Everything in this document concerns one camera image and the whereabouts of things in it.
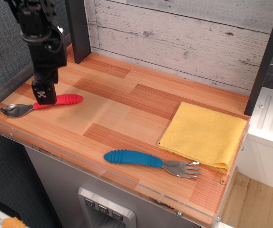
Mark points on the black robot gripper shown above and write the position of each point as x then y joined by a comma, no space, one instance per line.
48,53

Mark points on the red handled metal spoon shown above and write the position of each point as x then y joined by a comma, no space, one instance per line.
19,110

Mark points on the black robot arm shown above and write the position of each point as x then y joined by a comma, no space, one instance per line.
33,16

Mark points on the clear acrylic table edge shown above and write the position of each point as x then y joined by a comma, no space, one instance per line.
83,144

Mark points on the grey cabinet body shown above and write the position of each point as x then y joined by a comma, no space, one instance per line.
62,181

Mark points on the silver dispenser panel with buttons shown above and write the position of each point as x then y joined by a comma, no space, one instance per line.
100,212

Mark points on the orange object bottom left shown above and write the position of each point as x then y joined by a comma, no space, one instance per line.
13,223

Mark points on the yellow folded cloth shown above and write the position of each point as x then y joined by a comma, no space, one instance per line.
204,135

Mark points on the white toy sink unit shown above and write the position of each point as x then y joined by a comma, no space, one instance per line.
255,159

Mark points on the dark left shelf post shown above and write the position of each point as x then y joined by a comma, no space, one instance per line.
78,27

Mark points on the dark shelf post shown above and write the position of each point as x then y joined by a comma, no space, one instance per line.
78,27
259,80

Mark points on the blue handled metal fork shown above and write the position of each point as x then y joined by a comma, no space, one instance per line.
177,168

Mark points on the dark right shelf post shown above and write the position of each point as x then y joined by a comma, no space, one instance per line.
259,80

